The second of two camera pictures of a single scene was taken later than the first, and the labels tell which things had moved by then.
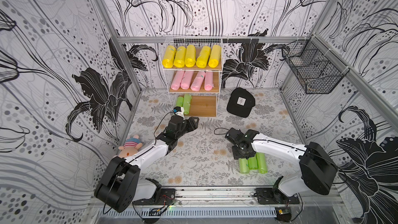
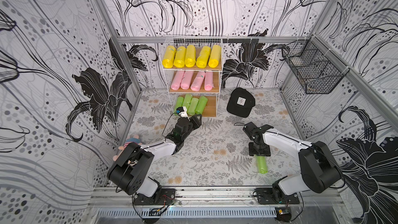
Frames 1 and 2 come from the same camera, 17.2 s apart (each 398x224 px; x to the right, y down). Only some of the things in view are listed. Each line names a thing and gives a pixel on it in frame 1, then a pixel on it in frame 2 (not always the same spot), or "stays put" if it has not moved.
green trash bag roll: [187, 98] stays put
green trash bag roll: [253, 163] → [201, 105]
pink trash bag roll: [197, 81] stays put
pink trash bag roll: [209, 83] stays put
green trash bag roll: [243, 166] → [192, 107]
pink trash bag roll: [187, 80] stays put
